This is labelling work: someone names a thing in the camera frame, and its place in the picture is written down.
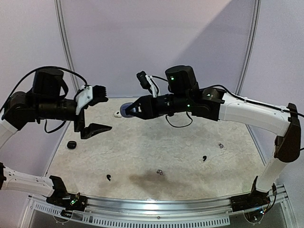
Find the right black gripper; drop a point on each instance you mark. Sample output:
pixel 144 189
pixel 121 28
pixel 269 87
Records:
pixel 152 107

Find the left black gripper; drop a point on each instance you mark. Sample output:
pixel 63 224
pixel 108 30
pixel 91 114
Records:
pixel 90 130

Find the blue-grey charging case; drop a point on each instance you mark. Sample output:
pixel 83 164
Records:
pixel 123 110

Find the white earbud charging case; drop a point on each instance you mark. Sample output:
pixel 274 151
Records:
pixel 117 114

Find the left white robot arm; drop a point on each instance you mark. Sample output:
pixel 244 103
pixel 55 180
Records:
pixel 46 100

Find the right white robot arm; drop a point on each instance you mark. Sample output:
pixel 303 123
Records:
pixel 217 103

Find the black charging case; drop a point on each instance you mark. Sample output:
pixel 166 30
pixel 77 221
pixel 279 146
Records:
pixel 71 145

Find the grey earbud centre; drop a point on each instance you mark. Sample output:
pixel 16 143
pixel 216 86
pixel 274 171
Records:
pixel 159 172

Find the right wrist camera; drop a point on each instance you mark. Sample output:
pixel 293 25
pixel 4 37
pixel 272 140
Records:
pixel 148 83

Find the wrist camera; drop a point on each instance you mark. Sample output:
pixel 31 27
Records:
pixel 89 95
pixel 148 83

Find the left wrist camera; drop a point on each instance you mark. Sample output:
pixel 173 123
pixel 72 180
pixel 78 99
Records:
pixel 89 95

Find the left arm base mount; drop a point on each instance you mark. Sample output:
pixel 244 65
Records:
pixel 69 201

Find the left aluminium frame post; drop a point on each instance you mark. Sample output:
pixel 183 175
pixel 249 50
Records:
pixel 63 34

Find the aluminium frame post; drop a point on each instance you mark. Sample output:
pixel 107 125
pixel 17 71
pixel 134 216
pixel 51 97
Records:
pixel 63 34
pixel 250 45

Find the aluminium front rail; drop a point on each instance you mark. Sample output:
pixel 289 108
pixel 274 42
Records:
pixel 120 213

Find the right aluminium frame post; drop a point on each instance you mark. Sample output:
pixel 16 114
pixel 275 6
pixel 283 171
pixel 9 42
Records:
pixel 250 45

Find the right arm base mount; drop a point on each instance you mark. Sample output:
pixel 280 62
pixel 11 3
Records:
pixel 254 199

